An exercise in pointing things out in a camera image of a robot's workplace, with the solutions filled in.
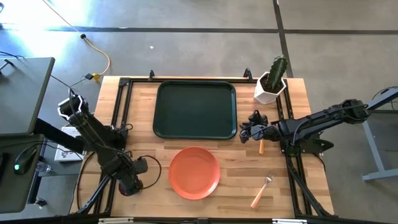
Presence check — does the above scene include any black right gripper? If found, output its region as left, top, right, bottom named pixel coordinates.
left=238, top=122, right=282, bottom=144

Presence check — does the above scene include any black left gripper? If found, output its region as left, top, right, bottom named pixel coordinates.
left=116, top=157, right=149, bottom=196

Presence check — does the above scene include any orange plastic plate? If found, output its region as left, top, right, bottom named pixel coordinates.
left=168, top=146, right=221, bottom=200

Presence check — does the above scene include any dark green plastic tray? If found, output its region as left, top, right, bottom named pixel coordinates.
left=152, top=80, right=238, bottom=140

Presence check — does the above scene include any white hexagonal plant pot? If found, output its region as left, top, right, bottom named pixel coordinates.
left=254, top=71, right=287, bottom=105

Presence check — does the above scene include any green cactus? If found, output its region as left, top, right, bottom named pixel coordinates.
left=266, top=55, right=289, bottom=93

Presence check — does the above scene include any white cardboard box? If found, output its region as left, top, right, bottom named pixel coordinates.
left=54, top=126, right=85, bottom=162

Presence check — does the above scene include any clear water bottle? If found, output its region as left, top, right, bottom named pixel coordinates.
left=35, top=161, right=52, bottom=174

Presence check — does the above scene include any black computer mouse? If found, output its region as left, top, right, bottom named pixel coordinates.
left=12, top=145, right=38, bottom=175

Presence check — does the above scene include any black side table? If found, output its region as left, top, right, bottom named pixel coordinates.
left=0, top=133, right=46, bottom=214

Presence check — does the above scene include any grey metal table leg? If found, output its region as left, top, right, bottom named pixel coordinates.
left=360, top=86, right=398, bottom=182

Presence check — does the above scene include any black desk top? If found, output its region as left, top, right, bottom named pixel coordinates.
left=0, top=57, right=56, bottom=138

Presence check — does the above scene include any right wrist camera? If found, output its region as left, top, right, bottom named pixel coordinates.
left=248, top=109, right=269, bottom=125

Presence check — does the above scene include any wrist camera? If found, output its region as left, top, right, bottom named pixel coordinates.
left=134, top=157, right=149, bottom=175
left=248, top=109, right=269, bottom=125

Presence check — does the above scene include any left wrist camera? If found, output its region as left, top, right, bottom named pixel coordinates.
left=134, top=157, right=149, bottom=175

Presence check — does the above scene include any silver frame bracket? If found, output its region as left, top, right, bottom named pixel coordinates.
left=272, top=218, right=308, bottom=224
left=98, top=217, right=134, bottom=224

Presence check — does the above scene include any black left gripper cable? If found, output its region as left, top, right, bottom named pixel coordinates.
left=136, top=154, right=163, bottom=190

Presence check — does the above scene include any fork with orange handle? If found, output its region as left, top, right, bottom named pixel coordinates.
left=250, top=172, right=275, bottom=210

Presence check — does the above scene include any black aluminium table frame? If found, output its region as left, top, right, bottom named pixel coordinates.
left=70, top=76, right=335, bottom=218

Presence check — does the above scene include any yellow floor cable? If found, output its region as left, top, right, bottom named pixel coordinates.
left=42, top=0, right=111, bottom=82

